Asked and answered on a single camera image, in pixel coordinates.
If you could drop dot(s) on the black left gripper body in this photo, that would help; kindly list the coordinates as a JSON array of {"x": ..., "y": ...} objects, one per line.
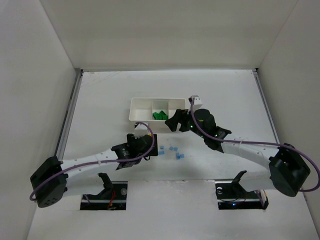
[{"x": 152, "y": 144}]

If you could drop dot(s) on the left aluminium rail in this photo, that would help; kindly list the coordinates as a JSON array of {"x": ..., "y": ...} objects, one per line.
[{"x": 68, "y": 117}]

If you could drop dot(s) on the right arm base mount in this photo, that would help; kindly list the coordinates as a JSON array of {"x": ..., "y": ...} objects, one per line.
[{"x": 231, "y": 195}]

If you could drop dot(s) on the small green lego brick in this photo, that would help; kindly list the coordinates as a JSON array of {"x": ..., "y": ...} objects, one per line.
[{"x": 160, "y": 116}]

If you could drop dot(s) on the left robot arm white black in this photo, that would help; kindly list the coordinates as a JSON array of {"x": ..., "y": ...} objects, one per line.
[{"x": 55, "y": 179}]

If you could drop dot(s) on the right aluminium rail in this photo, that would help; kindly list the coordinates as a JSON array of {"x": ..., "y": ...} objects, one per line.
[{"x": 262, "y": 95}]

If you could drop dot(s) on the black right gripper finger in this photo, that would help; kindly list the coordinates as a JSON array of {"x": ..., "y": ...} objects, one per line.
[
  {"x": 180, "y": 115},
  {"x": 172, "y": 124}
]

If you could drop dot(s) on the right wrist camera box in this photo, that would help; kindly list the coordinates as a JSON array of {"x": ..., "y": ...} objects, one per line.
[{"x": 195, "y": 102}]

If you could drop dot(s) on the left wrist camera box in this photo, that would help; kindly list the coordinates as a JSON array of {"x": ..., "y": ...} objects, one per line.
[{"x": 141, "y": 129}]

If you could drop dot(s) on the aluminium rail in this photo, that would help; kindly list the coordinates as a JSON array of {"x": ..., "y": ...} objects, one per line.
[
  {"x": 262, "y": 95},
  {"x": 68, "y": 117}
]

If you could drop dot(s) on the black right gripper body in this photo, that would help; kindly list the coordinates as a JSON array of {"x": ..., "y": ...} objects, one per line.
[{"x": 182, "y": 120}]

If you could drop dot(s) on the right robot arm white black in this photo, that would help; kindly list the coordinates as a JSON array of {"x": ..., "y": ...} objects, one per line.
[{"x": 284, "y": 168}]

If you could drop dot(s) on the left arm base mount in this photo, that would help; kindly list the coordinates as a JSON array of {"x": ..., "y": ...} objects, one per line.
[{"x": 112, "y": 197}]

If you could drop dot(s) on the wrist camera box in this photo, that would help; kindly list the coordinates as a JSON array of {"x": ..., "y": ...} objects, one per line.
[
  {"x": 141, "y": 129},
  {"x": 195, "y": 102}
]

